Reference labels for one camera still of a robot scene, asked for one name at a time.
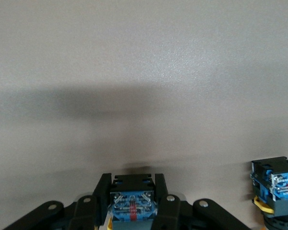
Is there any brown table cover sheet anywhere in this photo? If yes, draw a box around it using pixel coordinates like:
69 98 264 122
0 0 288 230

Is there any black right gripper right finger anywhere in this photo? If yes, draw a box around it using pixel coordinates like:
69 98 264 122
154 173 253 230

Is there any yellow mushroom push button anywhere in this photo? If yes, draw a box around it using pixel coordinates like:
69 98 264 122
250 156 288 230

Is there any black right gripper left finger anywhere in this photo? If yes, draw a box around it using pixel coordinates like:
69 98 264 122
1 172 112 230

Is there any blue black switch block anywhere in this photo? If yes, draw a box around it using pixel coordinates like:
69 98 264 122
107 174 159 230

